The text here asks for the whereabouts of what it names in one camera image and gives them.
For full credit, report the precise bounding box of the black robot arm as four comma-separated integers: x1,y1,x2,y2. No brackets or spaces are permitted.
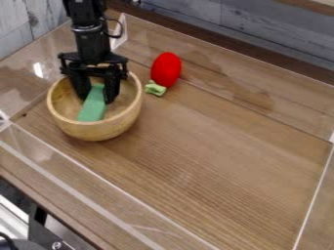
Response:
57,0,128,104

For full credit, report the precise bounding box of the black cable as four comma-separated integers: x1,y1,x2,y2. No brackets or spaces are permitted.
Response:
0,231,18,250

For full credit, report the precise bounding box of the green rectangular block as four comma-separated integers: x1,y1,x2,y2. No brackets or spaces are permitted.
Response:
77,84,105,122

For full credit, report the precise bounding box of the red plush strawberry toy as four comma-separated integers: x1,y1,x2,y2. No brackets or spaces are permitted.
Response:
144,52,182,97

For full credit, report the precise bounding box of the brown wooden bowl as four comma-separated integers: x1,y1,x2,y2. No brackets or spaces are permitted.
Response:
46,72,142,142

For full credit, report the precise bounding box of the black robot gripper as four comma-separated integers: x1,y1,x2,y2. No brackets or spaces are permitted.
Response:
57,20,128,104

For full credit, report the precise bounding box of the black table leg bracket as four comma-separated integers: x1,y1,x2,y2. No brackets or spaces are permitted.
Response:
27,205,74,250

